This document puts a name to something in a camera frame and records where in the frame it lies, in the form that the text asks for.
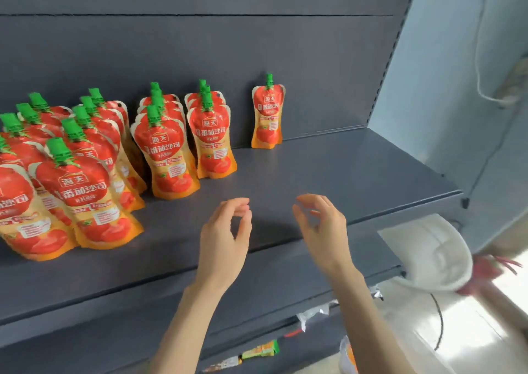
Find black cable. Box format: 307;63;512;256
430;293;444;351

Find white orange cup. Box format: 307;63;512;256
339;335;359;374

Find green yellow snack packet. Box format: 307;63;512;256
241;340;280;360

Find person's left forearm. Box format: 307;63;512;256
145;278;232;374

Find person's right forearm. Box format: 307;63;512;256
329;264;418;374

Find person's left hand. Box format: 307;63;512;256
194;198;253;295

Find person's right hand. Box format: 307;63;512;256
291;193;359;280

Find white power cord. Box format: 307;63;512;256
474;0;509;106

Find group of red ketchup pouches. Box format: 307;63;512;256
0;79;238;262

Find red tassel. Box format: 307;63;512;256
456;254;523;297

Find crumpled clear plastic wrapper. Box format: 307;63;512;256
296;301;340;332

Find white hard hat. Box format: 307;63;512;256
377;214;474;293

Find dark grey shelving unit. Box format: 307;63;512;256
0;0;465;374

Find small pale snack packet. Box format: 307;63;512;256
201;356;243;374

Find single red ketchup spout pouch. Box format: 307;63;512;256
251;73;286;150

